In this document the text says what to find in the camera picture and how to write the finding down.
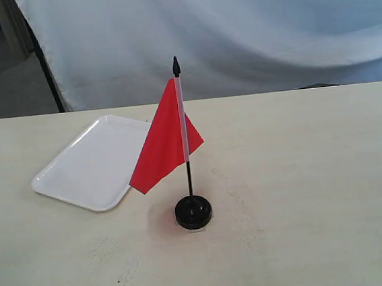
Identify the white rectangular plastic tray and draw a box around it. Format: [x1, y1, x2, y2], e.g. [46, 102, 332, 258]
[31, 115, 151, 212]

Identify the black backdrop stand pole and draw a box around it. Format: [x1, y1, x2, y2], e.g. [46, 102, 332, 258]
[24, 19, 65, 113]

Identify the white backdrop cloth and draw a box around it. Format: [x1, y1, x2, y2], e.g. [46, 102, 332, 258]
[16, 0, 382, 111]

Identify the black round flag base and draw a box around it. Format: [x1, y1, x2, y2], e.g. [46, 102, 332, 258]
[174, 195, 213, 230]

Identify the red flag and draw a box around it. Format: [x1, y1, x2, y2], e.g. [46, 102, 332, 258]
[129, 57, 203, 195]

